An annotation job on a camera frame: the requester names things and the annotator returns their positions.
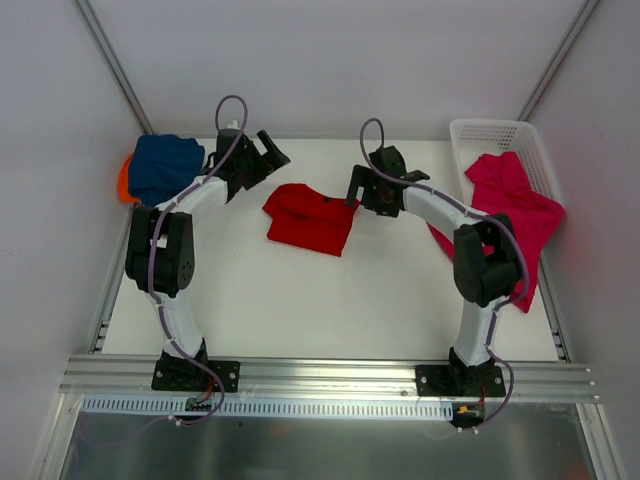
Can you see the orange t shirt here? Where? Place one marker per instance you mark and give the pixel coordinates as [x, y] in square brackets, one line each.
[123, 191]

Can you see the red t shirt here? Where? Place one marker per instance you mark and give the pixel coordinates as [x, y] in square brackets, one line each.
[304, 218]

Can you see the right aluminium corner post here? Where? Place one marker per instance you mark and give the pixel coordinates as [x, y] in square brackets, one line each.
[569, 40]

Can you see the pink t shirt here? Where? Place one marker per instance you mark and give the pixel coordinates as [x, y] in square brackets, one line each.
[501, 185]

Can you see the white slotted cable duct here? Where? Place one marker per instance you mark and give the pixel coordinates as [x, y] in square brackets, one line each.
[156, 405]

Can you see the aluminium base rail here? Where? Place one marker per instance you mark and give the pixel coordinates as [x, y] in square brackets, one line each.
[537, 382]

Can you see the white perforated plastic basket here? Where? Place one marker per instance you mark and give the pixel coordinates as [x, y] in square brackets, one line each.
[473, 137]

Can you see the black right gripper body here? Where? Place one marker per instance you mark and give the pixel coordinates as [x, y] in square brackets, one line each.
[365, 185]

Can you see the blue t shirt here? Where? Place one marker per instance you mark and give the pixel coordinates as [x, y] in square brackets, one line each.
[162, 166]

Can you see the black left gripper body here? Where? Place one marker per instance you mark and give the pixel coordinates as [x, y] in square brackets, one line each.
[258, 163]

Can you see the left aluminium corner post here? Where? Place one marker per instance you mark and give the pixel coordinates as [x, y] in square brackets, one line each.
[99, 36]

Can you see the aluminium corner post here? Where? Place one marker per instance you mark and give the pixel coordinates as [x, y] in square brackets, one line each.
[99, 36]
[569, 40]

